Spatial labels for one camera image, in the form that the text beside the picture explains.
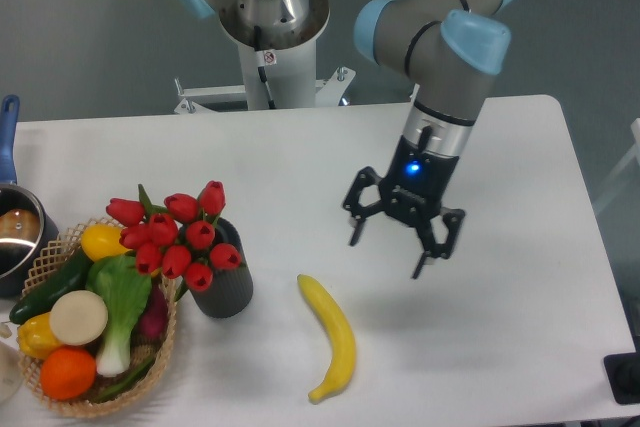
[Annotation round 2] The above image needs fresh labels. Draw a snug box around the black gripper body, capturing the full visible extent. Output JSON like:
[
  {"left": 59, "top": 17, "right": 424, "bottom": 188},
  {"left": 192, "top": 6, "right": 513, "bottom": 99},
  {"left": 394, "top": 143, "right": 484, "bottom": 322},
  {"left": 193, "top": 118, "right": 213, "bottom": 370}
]
[{"left": 378, "top": 137, "right": 460, "bottom": 238}]

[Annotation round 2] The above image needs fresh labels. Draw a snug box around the dark grey ribbed vase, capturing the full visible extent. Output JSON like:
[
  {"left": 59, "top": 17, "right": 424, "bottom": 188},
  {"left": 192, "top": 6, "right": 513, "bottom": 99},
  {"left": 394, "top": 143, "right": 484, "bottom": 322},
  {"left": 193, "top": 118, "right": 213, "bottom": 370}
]
[{"left": 187, "top": 218, "right": 253, "bottom": 319}]

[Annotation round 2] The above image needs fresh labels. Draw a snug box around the red tulip bouquet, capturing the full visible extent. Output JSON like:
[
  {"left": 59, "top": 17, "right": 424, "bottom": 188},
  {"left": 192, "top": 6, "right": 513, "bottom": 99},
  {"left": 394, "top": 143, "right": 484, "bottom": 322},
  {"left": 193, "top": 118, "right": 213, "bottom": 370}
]
[{"left": 106, "top": 180, "right": 247, "bottom": 294}]

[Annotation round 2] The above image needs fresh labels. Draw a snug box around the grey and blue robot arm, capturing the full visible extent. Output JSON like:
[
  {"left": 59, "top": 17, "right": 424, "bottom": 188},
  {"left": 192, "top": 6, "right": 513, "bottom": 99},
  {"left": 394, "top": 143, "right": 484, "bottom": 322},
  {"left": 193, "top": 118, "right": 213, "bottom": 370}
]
[{"left": 180, "top": 0, "right": 513, "bottom": 261}]

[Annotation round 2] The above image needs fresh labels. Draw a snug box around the yellow banana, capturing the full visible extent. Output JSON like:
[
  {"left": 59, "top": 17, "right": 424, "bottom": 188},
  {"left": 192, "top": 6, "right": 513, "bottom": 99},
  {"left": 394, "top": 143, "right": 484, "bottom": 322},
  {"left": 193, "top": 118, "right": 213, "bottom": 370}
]
[{"left": 297, "top": 274, "right": 357, "bottom": 404}]

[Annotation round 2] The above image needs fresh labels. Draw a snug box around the black device at edge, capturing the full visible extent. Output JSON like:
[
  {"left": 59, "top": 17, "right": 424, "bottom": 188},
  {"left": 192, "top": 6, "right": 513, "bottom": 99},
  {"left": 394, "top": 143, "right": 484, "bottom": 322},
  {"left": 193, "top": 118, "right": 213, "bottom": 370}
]
[{"left": 603, "top": 352, "right": 639, "bottom": 405}]

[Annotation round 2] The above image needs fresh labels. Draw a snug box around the purple radish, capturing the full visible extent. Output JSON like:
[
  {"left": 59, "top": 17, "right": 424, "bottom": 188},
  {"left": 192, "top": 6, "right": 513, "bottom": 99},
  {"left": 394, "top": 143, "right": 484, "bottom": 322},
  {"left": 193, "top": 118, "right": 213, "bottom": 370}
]
[{"left": 138, "top": 284, "right": 168, "bottom": 339}]

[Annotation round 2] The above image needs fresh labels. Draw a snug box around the green bok choy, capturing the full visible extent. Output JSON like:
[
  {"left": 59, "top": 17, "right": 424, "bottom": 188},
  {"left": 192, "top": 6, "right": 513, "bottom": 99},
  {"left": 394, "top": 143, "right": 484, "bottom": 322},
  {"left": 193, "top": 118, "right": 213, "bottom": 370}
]
[{"left": 86, "top": 254, "right": 152, "bottom": 378}]

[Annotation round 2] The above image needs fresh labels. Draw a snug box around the woven wicker basket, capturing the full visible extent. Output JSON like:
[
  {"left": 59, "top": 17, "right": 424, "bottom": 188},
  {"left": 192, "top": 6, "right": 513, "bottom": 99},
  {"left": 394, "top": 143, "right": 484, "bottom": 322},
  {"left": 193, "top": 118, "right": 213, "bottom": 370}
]
[{"left": 19, "top": 218, "right": 178, "bottom": 419}]

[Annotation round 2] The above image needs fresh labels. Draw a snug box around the yellow squash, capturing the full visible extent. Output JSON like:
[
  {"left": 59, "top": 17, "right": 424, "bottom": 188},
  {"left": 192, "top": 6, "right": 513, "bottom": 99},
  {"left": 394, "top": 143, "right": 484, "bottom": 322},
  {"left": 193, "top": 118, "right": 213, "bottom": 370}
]
[{"left": 80, "top": 224, "right": 129, "bottom": 262}]

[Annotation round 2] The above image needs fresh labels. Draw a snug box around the green chili pepper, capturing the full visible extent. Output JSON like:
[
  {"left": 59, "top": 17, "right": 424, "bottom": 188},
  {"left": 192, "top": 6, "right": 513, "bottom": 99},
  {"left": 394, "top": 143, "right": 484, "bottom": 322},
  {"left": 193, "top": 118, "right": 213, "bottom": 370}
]
[{"left": 92, "top": 356, "right": 155, "bottom": 403}]

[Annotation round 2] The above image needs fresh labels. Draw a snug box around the green cucumber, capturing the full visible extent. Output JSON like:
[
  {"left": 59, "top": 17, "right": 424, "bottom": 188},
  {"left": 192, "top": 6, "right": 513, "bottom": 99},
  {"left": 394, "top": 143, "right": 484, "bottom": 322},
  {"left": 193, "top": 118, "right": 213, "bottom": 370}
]
[{"left": 9, "top": 249, "right": 93, "bottom": 325}]

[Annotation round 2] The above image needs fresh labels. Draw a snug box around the orange fruit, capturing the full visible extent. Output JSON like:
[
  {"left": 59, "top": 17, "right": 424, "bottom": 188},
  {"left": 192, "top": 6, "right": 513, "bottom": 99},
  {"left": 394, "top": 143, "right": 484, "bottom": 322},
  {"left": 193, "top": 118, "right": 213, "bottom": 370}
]
[{"left": 39, "top": 346, "right": 97, "bottom": 400}]

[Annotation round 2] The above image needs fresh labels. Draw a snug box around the yellow bell pepper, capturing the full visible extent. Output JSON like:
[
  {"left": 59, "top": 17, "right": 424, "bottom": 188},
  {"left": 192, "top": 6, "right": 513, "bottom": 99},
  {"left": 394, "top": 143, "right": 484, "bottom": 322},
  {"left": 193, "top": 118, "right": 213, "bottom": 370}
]
[{"left": 17, "top": 312, "right": 63, "bottom": 360}]

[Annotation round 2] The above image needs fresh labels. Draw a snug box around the white garlic piece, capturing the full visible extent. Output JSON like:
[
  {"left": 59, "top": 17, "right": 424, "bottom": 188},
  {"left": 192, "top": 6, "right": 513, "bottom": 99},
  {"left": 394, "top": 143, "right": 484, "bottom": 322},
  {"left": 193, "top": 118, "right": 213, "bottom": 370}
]
[{"left": 0, "top": 322, "right": 12, "bottom": 339}]

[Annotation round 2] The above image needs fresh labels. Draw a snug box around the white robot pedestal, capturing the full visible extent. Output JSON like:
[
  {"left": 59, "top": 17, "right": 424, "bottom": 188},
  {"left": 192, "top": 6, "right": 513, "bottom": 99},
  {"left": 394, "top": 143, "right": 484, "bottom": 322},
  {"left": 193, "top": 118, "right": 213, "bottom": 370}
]
[{"left": 174, "top": 0, "right": 356, "bottom": 114}]

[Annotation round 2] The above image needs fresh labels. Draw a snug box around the blue handled saucepan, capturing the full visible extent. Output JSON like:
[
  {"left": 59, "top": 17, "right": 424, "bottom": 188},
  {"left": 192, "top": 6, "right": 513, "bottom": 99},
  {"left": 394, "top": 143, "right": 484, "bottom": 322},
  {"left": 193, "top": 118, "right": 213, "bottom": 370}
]
[{"left": 1, "top": 94, "right": 58, "bottom": 299}]

